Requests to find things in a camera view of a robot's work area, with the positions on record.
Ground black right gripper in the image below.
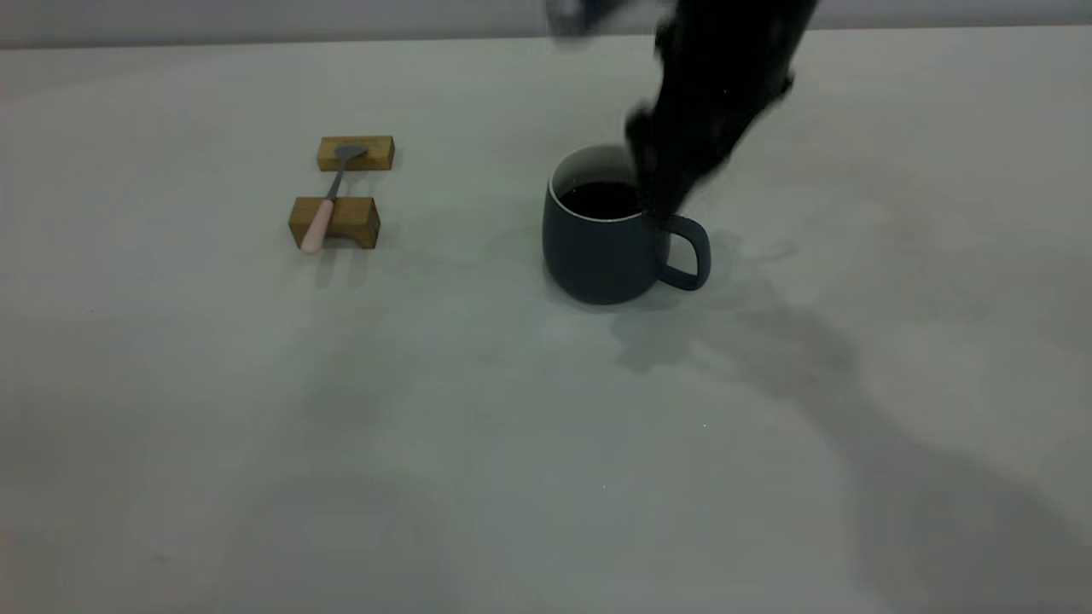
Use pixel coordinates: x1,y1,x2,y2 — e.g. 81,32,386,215
625,0,820,229

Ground dark grey ceramic mug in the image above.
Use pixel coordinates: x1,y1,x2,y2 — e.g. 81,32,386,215
542,143,712,306

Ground pink handled metal spoon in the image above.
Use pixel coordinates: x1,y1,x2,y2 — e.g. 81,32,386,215
299,145,368,256

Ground flat wooden block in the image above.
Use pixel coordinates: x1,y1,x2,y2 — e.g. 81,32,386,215
317,136,396,173

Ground arched wooden block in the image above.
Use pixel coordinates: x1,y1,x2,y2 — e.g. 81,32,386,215
288,196,381,252

